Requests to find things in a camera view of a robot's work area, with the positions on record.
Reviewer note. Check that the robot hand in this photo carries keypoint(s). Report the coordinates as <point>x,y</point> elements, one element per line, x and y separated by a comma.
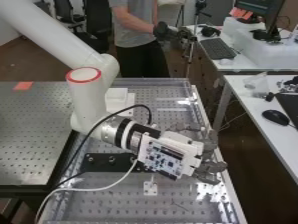
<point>178,156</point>

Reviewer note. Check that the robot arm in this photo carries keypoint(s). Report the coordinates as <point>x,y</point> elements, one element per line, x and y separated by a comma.
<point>54,36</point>

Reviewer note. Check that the thin stick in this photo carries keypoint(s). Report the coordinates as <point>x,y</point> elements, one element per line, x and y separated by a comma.
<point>151,188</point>

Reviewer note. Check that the black plate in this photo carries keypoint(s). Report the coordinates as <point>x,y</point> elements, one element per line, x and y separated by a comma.
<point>107,163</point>

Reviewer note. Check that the clear box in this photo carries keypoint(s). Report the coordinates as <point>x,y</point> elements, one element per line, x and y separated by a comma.
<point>178,100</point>

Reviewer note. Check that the small white box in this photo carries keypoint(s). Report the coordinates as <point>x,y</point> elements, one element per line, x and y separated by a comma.
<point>122,100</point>

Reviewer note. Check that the white desk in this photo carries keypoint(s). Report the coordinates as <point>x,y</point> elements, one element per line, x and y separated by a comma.
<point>257,110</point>
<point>240,66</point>

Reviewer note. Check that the black mouse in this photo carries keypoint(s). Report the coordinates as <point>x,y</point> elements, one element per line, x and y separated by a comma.
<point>276,117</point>

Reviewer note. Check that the clear plastic bag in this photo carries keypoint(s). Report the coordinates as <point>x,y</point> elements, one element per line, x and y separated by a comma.
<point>257,85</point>

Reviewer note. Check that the white mouse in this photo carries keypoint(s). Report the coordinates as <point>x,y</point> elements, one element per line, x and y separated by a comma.
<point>227,61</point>

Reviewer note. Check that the black keyboard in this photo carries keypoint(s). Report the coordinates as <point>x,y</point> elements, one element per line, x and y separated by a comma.
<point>217,48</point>

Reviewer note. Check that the white foam block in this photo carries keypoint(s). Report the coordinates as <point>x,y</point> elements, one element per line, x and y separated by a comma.
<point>267,53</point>

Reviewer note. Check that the black headphones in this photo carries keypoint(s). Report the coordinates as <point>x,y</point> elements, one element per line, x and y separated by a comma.
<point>211,31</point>

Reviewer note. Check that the person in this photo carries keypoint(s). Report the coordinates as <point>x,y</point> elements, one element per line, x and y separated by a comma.
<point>134,26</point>

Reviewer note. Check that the red tape patch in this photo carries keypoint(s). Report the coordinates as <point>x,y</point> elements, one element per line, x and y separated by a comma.
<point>23,86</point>

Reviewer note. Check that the black tripod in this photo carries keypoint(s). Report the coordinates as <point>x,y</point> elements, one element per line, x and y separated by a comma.
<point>196,16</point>

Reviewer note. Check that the black chair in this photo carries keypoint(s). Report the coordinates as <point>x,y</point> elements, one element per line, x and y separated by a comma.
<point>67,10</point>

